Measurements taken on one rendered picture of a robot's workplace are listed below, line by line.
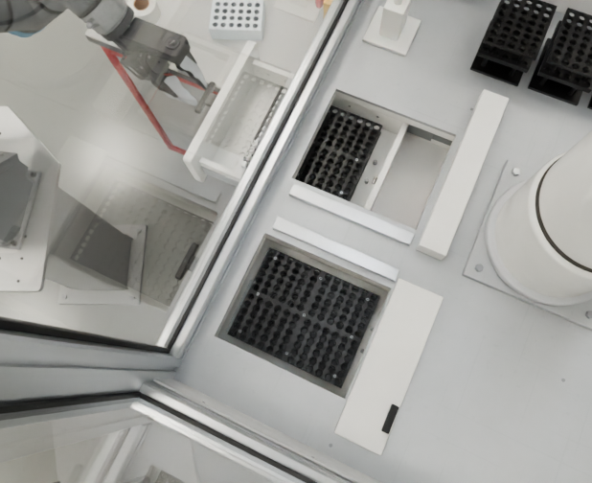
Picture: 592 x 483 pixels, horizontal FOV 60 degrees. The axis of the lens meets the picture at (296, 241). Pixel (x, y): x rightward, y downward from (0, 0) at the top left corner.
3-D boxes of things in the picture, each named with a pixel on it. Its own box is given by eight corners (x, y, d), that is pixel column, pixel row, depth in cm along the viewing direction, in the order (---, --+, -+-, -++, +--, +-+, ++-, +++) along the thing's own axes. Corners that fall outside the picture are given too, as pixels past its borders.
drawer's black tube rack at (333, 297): (233, 336, 98) (227, 333, 91) (272, 255, 101) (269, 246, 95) (339, 387, 94) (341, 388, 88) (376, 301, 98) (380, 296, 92)
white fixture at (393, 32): (361, 41, 100) (366, 6, 91) (378, 8, 102) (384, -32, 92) (404, 57, 99) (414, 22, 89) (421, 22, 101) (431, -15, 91)
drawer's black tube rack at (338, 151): (247, 172, 106) (242, 158, 100) (283, 102, 110) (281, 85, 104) (345, 213, 103) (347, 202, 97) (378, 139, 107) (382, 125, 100)
